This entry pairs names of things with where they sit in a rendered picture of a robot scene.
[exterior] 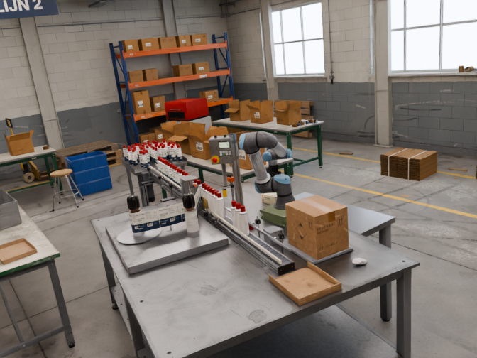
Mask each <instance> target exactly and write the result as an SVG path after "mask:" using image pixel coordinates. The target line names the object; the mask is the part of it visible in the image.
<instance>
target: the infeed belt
mask: <svg viewBox="0 0 477 358"><path fill-rule="evenodd" d="M225 220H226V221H227V222H228V223H229V224H231V225H233V222H232V220H231V219H229V218H228V217H226V219H225ZM219 222H220V223H222V224H223V225H224V226H225V227H227V228H228V229H230V230H231V231H232V232H233V233H234V234H236V235H238V236H239V237H240V238H242V239H243V240H244V241H245V242H247V243H248V244H250V245H251V246H252V247H253V248H255V249H256V250H258V251H259V252H260V253H262V254H263V255H264V256H266V257H267V258H269V259H270V260H271V261H272V262H274V263H275V264H277V265H278V266H279V267H281V266H285V265H288V264H291V263H292V262H291V261H290V260H289V259H287V258H285V257H284V256H283V255H282V254H280V253H278V252H277V251H276V250H274V249H272V248H271V247H270V246H268V245H267V244H265V243H264V242H262V241H261V240H260V239H258V238H257V237H255V236H253V235H252V234H251V233H250V232H249V236H248V237H249V238H251V239H252V240H253V241H255V242H256V243H258V244H259V245H261V246H262V247H263V248H264V249H266V250H268V251H269V252H270V253H272V254H273V255H275V256H276V257H278V258H279V259H280V260H281V261H282V263H281V264H279V263H278V262H277V261H275V260H274V259H272V258H271V257H269V255H267V254H266V253H264V252H263V251H261V250H260V249H259V248H258V247H256V246H255V245H253V244H252V243H250V242H249V241H248V240H247V239H245V238H243V237H242V236H241V235H240V234H238V233H237V232H235V231H234V230H233V229H232V228H230V227H229V226H227V225H226V224H224V223H223V222H222V221H221V220H219Z"/></svg>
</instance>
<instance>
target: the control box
mask: <svg viewBox="0 0 477 358"><path fill-rule="evenodd" d="M218 141H230V148H219V142H218ZM209 150H210V155H211V161H212V159H213V158H217V162H216V163H213V162H212V165H217V164H228V163H234V157H233V153H232V147H231V138H230V137H229V136H227V138H224V136H218V137H217V139H214V137H213V136H212V137H211V138H210V139H209ZM227 150H231V156H219V151H227Z"/></svg>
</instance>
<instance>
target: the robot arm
mask: <svg viewBox="0 0 477 358"><path fill-rule="evenodd" d="M239 147H240V149H241V150H242V151H243V150H244V151H245V153H246V154H248V157H249V158H250V161H251V164H252V166H253V170H254V172H255V174H256V179H255V181H254V185H255V189H256V191H257V192H258V193H262V194H265V193H275V192H276V193H277V200H276V207H278V208H285V204H286V203H289V202H293V201H295V199H294V197H293V195H292V188H291V181H290V177H289V176H288V175H284V174H281V171H278V167H279V165H278V161H277V160H280V159H289V158H292V151H291V149H285V148H284V147H283V146H282V145H281V144H280V143H279V142H278V140H277V139H276V138H275V137H274V135H272V134H269V133H268V132H264V131H258V132H251V133H244V134H241V135H240V138H239ZM261 148H267V151H266V152H265V153H264V154H263V156H262V157H261V153H260V149H261ZM262 158H263V159H262ZM263 160H264V161H265V162H268V166H269V167H268V168H266V169H265V166H264V163H263Z"/></svg>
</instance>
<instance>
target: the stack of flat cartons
mask: <svg viewBox="0 0 477 358"><path fill-rule="evenodd" d="M437 152H438V151H425V150H421V149H413V148H409V149H407V148H400V147H398V148H397V149H395V150H392V151H389V152H387V153H384V154H381V155H380V165H381V175H386V176H390V177H395V178H404V179H408V180H416V181H421V180H423V179H425V178H427V177H429V176H431V175H433V174H434V173H436V172H437V166H438V165H437V164H438V163H437Z"/></svg>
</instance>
